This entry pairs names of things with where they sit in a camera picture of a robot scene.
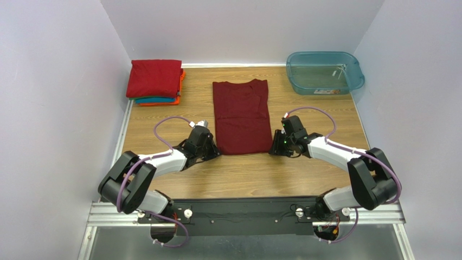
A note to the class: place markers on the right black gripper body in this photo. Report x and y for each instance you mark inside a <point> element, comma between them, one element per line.
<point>278,144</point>

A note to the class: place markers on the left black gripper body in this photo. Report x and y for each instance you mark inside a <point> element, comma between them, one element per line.
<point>204,150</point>

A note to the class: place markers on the maroon t shirt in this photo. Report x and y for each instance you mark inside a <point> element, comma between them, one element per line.
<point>242,119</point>

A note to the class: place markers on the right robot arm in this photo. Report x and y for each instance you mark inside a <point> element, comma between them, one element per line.
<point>372,181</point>

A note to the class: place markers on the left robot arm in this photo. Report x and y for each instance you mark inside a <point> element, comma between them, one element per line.
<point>127,183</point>

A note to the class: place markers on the teal plastic bin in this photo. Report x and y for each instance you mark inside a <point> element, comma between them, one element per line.
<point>324,72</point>

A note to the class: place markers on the folded teal t shirt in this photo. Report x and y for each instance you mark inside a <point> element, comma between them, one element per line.
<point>159,100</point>

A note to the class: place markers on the folded green t shirt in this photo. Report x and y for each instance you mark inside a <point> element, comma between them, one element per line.
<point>135,97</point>

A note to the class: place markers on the folded red t shirt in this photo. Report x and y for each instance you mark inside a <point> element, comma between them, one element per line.
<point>154,78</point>

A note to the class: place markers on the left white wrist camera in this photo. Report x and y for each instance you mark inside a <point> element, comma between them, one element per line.
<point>200,124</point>

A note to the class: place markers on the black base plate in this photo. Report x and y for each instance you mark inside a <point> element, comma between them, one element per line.
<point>241,217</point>

